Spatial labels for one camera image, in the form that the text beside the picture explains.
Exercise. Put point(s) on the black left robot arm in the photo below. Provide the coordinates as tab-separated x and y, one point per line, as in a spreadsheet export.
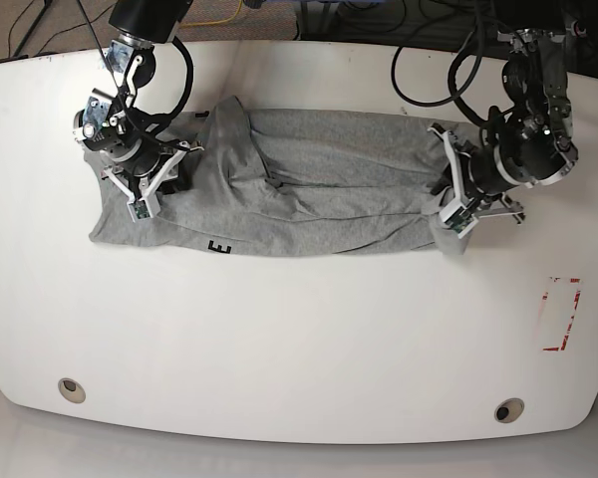
528	144

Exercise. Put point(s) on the table cable grommet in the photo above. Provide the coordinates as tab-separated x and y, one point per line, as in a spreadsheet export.
71	390
509	410

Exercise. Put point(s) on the left table cable grommet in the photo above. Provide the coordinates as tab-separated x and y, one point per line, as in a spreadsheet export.
71	390

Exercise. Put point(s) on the grey t-shirt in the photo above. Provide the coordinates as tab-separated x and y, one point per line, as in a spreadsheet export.
291	183

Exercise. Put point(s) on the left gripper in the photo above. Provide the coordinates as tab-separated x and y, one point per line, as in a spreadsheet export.
474	179

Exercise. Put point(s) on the right table cable grommet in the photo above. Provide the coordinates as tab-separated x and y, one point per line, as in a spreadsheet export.
509	410

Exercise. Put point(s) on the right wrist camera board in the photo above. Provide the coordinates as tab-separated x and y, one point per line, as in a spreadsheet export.
143	208

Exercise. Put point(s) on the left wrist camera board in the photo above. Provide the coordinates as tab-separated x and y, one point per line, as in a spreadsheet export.
457	218

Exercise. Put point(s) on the red tape marking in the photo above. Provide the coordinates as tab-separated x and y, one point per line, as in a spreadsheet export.
557	313

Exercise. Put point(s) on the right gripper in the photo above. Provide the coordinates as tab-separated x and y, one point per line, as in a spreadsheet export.
151	169

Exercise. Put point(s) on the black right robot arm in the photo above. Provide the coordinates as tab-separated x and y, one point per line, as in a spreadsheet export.
122	139

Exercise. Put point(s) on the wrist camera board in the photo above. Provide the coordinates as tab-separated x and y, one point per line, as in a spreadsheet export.
143	208
457	218

